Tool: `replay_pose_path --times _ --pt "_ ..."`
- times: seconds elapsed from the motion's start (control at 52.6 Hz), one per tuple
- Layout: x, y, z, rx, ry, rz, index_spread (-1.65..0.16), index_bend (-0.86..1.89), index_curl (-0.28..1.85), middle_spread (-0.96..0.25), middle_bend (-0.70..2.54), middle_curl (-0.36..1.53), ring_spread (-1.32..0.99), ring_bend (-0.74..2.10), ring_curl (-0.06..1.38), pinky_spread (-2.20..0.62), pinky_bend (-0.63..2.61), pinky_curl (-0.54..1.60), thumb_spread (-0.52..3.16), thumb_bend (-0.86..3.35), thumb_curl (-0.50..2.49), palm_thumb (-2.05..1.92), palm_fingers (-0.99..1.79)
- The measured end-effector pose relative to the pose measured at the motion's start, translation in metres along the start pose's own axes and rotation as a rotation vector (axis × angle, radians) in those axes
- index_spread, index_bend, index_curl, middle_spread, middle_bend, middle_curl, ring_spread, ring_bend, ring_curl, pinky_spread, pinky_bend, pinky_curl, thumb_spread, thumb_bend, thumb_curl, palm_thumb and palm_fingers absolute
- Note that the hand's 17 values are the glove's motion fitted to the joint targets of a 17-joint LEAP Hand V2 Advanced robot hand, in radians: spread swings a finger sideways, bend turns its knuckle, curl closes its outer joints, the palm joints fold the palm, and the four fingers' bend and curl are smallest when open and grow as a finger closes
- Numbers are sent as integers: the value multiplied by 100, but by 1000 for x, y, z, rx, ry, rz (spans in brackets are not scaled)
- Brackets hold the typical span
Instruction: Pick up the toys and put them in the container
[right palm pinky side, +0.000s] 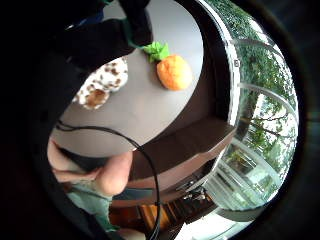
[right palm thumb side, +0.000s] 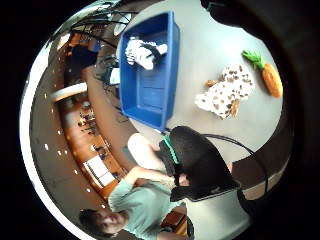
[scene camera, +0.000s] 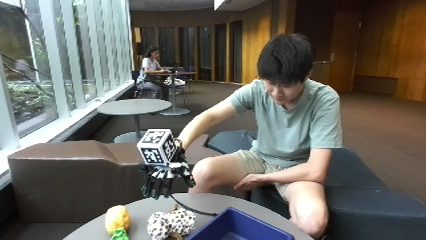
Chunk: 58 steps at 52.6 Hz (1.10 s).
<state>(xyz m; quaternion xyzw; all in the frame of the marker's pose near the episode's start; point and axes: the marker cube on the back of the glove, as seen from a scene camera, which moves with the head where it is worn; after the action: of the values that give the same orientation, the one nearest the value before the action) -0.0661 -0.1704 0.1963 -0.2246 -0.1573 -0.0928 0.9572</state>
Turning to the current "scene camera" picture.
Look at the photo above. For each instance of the dark blue upholstered seat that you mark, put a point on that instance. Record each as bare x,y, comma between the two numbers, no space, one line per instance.
228,140
367,206

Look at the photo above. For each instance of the blue plastic bin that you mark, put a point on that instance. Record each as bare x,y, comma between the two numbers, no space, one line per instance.
230,226

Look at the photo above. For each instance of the spotted white soft toy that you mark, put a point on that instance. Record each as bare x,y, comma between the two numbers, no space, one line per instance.
170,223

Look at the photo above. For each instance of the wooden door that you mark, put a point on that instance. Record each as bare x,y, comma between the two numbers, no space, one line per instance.
343,50

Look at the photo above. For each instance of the white marker cube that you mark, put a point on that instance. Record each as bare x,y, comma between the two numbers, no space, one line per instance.
154,146

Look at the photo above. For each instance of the brown upholstered seat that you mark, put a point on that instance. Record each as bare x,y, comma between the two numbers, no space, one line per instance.
74,176

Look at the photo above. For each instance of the blue chair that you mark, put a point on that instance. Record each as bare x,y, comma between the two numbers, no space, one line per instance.
188,78
134,81

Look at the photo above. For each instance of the white bag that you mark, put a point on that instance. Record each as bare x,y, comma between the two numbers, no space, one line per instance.
174,81

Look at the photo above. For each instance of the round grey pedestal table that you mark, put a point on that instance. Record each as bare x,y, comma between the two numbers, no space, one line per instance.
133,106

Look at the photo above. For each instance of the round brown pedestal table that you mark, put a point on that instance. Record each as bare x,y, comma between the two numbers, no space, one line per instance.
173,100

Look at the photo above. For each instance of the white window frame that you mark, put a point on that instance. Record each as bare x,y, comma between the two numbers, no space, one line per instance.
53,60

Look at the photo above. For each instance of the person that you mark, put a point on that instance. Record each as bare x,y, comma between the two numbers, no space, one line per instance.
293,123
149,71

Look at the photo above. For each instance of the yellow pineapple soft toy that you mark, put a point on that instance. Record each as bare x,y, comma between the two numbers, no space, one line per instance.
117,218

